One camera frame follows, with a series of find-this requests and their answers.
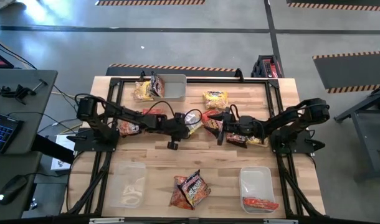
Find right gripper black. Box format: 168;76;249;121
205;107;265;147

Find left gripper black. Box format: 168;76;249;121
160;111;191;151

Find yellow Maruchan ramen packet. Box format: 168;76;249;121
202;90;229;110
246;135;269;147
133;80;154;103
183;110;204;135

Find black Fire Noodle packet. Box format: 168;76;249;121
149;71;166;98
119;119;141;137
176;169;212;208
225;132;249;149

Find translucent plastic storage bin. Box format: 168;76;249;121
239;166;277;215
160;73;188;101
108;161;148;208

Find black red equipment case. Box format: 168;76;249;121
250;54;285;78

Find white printed paper sheet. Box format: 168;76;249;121
49;134;75;171

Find black angled panel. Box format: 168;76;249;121
31;133;76;165

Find dark grey metal table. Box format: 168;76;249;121
333;81;380;183

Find dark grey side desk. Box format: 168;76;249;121
0;68;59;220

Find black desk clamp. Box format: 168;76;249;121
1;83;37;105

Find black backlit keyboard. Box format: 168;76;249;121
0;111;24;155

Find black computer mouse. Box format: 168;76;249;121
0;174;29;206

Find person's shoe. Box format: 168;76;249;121
0;0;19;9

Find grey metal bracket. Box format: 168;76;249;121
263;218;300;224
88;217;125;224

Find black metal T-handle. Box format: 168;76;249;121
31;79;49;93

